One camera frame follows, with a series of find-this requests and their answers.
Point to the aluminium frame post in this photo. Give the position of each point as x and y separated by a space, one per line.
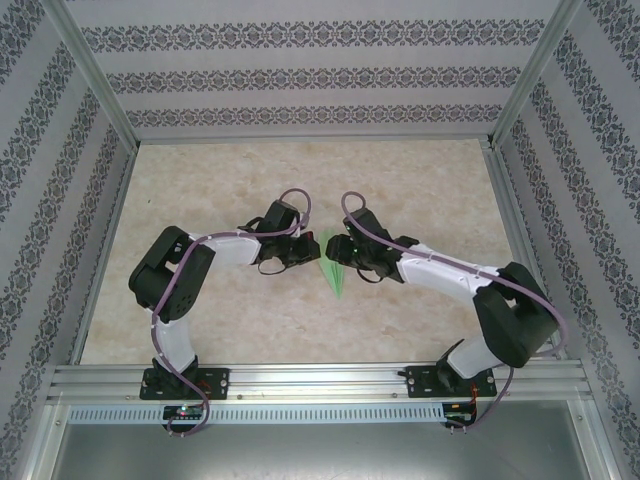
537 70
90 70

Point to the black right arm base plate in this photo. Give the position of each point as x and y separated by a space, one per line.
420 382

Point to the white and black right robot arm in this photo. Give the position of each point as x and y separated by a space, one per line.
440 270

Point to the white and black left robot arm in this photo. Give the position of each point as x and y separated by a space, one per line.
230 250

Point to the light green paper sheet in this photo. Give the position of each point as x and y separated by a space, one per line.
336 280

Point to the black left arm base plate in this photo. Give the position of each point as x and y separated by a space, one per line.
217 382

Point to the aluminium back rail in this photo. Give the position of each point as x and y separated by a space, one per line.
315 138

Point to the aluminium side rail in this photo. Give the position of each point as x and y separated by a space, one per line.
112 220
510 210

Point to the aluminium mounting rail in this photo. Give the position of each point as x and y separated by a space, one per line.
320 380

